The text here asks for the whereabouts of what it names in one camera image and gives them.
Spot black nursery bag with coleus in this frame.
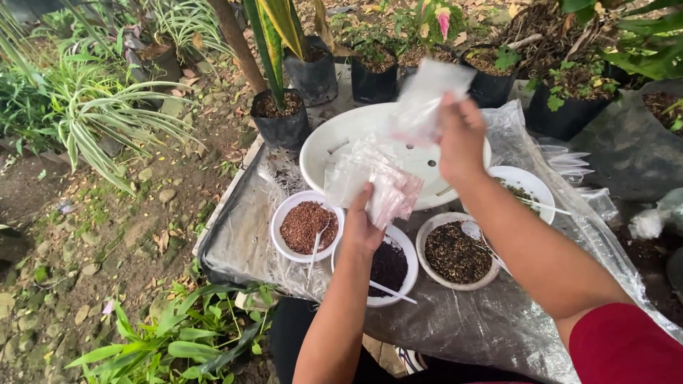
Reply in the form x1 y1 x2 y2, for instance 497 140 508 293
397 45 461 86

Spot small white bowl of seeds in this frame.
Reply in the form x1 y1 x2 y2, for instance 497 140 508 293
461 165 556 225

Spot black nursery bag with sprout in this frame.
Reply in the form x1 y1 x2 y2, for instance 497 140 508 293
460 45 523 110

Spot crumpled white plastic bag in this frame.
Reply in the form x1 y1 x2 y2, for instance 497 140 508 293
628 188 683 241

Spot clear plastic sheet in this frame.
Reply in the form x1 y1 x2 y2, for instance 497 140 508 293
256 99 683 384

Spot greenish seed mix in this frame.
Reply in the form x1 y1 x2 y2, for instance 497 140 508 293
495 180 541 217

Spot brown tree stem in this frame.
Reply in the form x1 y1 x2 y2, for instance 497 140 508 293
207 0 268 96

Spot pile of clear plastic bags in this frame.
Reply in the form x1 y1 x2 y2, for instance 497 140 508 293
538 138 620 222

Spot white bowl of brown seeds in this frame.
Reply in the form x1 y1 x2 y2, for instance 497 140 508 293
270 190 346 264

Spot pink green coleus plant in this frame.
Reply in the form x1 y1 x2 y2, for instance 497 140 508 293
414 0 466 48

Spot white plastic spoon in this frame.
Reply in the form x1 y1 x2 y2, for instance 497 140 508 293
461 221 512 275
515 196 572 217
369 280 418 306
306 220 333 284

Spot stack of clear zip bags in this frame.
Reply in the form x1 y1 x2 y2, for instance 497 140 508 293
323 136 425 231

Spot striped snake plant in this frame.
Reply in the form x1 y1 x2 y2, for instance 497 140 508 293
243 0 309 112

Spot black pot with spider plant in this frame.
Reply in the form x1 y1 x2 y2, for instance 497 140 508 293
124 0 235 86

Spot red shirt sleeve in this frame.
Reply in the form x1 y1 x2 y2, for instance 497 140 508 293
568 302 683 384

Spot single clear zip bag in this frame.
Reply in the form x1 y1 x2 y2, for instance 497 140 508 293
388 58 477 147

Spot white striped shoe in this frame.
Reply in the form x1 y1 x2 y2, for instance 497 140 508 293
394 346 429 375

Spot white bowl of black seeds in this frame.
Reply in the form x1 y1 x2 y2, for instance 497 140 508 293
331 224 420 308

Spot brown seeds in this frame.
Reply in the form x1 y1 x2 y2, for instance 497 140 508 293
280 201 339 256

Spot black seeds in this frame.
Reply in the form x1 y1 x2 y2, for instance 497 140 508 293
368 241 409 298

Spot striped spider plant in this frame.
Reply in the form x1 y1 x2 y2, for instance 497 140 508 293
32 50 208 197

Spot black nursery bag with herbs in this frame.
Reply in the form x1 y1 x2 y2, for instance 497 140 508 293
525 61 621 143

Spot green leafy weeds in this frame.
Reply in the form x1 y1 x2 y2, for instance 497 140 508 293
65 282 275 384

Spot large white plastic pot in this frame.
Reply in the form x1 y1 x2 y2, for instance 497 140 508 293
299 102 493 212

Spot black nursery bag with seedlings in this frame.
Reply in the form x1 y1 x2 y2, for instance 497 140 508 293
350 42 400 105

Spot black nursery bag with soil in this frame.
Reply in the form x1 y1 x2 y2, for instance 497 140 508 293
250 88 311 154
282 35 339 107

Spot large grey grow bag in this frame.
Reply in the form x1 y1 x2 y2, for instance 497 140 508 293
570 79 683 203

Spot dark husk seed mix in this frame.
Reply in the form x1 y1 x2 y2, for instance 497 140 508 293
425 221 493 285

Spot person's right hand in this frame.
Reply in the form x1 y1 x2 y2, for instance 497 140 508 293
435 92 489 185

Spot person's left hand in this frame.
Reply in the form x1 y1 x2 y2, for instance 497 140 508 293
341 182 386 255

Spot white bowl of dark husks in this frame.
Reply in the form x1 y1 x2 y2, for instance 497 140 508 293
415 212 502 292

